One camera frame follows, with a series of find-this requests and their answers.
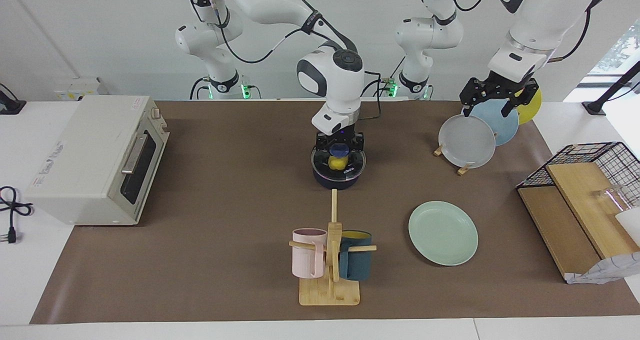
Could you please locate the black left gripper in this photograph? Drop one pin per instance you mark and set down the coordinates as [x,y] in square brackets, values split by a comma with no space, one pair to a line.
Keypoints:
[500,86]

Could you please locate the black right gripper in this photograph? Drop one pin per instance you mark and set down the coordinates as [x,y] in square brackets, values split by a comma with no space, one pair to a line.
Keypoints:
[340,137]

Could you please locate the glass lid with blue knob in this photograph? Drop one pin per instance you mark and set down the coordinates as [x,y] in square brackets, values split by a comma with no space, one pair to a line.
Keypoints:
[339,150]

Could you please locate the yellow potato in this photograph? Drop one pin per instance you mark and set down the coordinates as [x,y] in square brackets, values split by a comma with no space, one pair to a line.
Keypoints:
[337,162]

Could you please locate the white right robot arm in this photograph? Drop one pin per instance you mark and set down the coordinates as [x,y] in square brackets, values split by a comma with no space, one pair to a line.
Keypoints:
[335,75]

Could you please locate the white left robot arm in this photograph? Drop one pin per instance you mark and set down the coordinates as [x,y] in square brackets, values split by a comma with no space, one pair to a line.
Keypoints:
[540,20]

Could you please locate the light blue plate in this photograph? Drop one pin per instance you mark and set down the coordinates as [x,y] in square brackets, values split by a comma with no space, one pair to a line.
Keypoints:
[502,122]

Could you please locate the yellow plate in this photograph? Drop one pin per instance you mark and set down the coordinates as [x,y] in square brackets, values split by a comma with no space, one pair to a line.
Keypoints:
[531,111]

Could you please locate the grey plate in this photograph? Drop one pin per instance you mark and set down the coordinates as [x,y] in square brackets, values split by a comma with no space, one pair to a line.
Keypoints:
[465,142]

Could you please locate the wooden plate rack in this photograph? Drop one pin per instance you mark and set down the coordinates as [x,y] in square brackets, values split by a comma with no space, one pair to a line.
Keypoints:
[465,170]

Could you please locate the pale green plate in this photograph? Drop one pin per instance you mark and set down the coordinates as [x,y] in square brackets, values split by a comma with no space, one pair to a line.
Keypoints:
[442,235]

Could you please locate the black angled stand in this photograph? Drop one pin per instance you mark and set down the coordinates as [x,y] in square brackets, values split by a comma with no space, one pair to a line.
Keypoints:
[595,106]

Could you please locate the pink mug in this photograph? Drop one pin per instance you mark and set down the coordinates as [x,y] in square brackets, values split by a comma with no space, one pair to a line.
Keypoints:
[307,260]

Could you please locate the dark teal mug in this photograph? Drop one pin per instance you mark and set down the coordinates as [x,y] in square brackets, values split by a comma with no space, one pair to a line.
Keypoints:
[356,265]

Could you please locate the light wooden board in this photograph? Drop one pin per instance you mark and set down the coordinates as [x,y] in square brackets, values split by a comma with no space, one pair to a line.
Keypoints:
[585,190]

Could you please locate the wooden mug tree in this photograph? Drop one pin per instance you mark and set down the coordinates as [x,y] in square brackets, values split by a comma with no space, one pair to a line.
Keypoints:
[330,292]

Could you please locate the brown table mat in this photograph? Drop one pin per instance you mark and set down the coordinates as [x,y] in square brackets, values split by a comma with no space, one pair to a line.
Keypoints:
[225,240]

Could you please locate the clear drinking glass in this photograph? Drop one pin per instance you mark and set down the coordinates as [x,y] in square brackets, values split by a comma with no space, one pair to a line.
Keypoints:
[607,200]

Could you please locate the white cup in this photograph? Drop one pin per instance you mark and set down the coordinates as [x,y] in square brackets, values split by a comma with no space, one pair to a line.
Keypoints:
[631,222]

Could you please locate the white marble pattern cloth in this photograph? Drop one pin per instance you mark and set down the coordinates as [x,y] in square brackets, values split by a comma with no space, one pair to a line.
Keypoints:
[605,271]

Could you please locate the beige toaster oven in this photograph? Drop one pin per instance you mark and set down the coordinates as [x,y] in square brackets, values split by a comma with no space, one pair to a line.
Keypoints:
[85,165]

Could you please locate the white wall socket box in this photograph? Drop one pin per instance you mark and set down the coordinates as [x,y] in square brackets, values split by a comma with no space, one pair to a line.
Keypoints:
[80,89]

